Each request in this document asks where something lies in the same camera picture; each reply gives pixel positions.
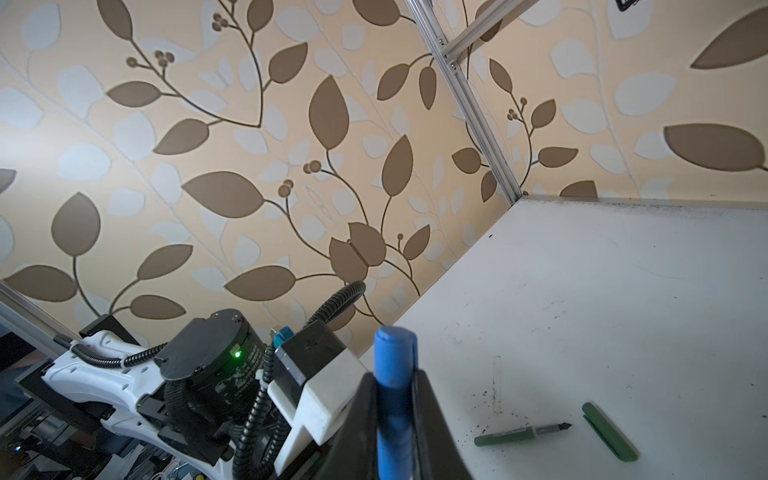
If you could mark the green pen cap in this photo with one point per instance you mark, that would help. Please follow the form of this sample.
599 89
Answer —
609 433

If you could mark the aluminium cage frame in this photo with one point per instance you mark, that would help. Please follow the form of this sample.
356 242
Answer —
447 54

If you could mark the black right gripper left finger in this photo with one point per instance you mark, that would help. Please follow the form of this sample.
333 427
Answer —
353 455

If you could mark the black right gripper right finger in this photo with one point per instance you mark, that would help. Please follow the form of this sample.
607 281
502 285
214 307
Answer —
435 455

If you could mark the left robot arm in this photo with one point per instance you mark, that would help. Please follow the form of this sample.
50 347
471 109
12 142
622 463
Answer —
231 403

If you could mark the green fountain pen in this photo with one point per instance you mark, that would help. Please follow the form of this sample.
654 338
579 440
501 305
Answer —
523 434

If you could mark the blue pen cap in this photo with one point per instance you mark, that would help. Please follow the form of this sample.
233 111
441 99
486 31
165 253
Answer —
395 361

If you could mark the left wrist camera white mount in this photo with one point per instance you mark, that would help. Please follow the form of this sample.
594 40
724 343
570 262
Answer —
315 378

